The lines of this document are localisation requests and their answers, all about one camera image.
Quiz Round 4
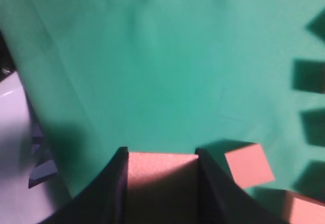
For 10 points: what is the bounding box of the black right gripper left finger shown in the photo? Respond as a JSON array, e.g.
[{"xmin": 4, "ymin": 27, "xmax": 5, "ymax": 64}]
[{"xmin": 41, "ymin": 147, "xmax": 128, "ymax": 224}]

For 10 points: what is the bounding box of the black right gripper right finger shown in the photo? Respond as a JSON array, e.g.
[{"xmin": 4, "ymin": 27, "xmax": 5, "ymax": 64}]
[{"xmin": 195, "ymin": 148, "xmax": 286, "ymax": 224}]

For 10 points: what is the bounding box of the right-column red cube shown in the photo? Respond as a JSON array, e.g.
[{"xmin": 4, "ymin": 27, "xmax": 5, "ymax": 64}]
[
  {"xmin": 224, "ymin": 143, "xmax": 275, "ymax": 189},
  {"xmin": 125, "ymin": 152, "xmax": 199, "ymax": 223}
]

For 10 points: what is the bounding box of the white table edge surface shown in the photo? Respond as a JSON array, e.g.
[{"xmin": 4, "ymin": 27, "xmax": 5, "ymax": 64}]
[{"xmin": 1, "ymin": 72, "xmax": 56, "ymax": 223}]

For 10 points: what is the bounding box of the green cloth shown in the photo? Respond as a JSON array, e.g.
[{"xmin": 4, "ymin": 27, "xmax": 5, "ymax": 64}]
[{"xmin": 1, "ymin": 0, "xmax": 324, "ymax": 223}]

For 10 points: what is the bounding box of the dark metal frame piece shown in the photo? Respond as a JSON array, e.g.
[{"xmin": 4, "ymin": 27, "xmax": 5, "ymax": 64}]
[{"xmin": 28, "ymin": 122, "xmax": 58, "ymax": 188}]

